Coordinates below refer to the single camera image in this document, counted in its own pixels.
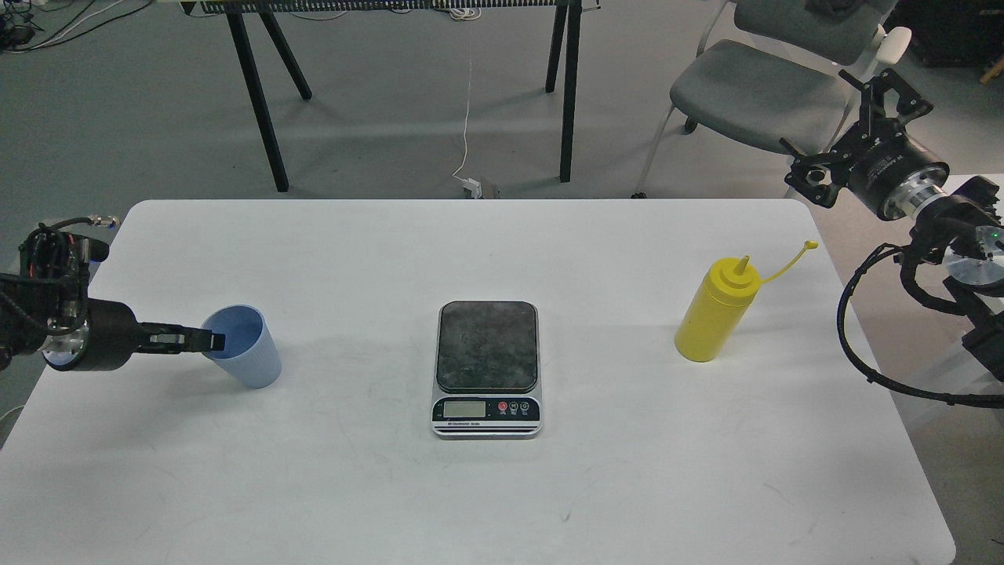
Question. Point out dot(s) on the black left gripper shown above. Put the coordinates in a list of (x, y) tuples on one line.
[(111, 335)]

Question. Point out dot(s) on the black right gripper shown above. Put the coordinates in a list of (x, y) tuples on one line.
[(894, 169)]

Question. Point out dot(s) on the blue ribbed plastic cup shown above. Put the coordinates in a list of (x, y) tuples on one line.
[(250, 354)]

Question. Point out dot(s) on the yellow squeeze bottle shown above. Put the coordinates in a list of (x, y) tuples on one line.
[(725, 293)]

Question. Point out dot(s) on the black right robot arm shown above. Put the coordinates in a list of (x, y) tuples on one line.
[(954, 259)]

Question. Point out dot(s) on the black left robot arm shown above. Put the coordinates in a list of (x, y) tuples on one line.
[(46, 307)]

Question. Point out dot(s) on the digital kitchen scale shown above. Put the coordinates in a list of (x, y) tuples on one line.
[(487, 380)]

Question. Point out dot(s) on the grey office chair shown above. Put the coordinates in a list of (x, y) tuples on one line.
[(758, 98)]

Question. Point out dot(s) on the black trestle table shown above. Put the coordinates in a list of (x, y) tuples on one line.
[(404, 78)]

